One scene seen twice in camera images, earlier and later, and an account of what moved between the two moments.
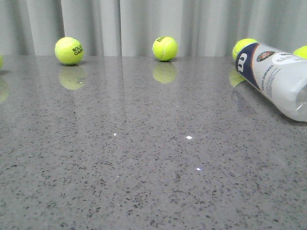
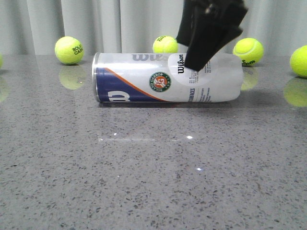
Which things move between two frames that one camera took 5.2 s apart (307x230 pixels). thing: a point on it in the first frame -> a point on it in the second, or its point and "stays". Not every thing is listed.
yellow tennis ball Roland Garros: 69,51 stays
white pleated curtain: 129,28 stays
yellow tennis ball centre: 165,48 stays
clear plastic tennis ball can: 280,76 -> 162,77
